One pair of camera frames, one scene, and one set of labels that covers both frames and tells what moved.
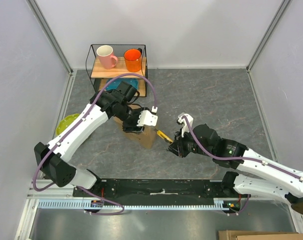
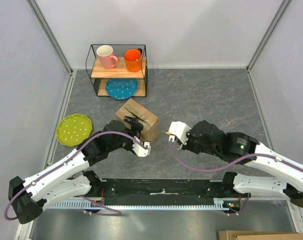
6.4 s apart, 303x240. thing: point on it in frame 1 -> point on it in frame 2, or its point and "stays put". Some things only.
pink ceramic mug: x=105 y=53 stays put
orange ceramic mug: x=133 y=57 stays put
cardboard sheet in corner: x=243 y=235 stays put
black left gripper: x=133 y=127 -> x=135 y=125
